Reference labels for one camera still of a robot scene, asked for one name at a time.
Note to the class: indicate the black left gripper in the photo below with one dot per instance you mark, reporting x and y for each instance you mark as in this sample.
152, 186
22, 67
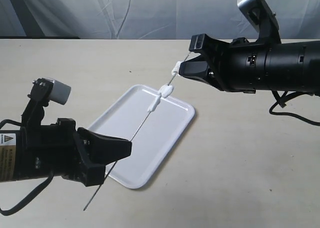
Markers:
53, 148

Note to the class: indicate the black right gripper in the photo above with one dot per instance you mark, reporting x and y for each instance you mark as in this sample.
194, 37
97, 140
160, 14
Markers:
237, 66

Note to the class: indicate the thin metal skewer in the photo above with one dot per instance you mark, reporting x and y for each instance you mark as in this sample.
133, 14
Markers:
131, 139

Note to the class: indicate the white foam piece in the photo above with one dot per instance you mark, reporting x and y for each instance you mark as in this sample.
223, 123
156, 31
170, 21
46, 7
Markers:
154, 104
176, 68
166, 90

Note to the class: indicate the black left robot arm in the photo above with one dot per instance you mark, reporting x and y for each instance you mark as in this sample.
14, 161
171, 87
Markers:
11, 150

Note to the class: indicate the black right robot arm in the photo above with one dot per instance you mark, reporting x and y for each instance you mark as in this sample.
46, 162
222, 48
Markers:
292, 67

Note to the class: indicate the white plastic tray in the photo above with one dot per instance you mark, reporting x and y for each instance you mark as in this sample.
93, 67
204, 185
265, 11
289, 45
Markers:
154, 140

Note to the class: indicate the white backdrop curtain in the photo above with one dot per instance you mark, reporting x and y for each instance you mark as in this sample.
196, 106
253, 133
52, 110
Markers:
123, 19

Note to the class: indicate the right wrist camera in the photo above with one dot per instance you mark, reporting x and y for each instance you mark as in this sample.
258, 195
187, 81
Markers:
262, 19

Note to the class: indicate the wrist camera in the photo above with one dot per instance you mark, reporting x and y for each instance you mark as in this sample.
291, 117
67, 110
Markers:
262, 19
44, 90

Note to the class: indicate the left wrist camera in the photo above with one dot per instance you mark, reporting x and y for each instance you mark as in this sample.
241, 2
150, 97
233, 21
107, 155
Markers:
44, 90

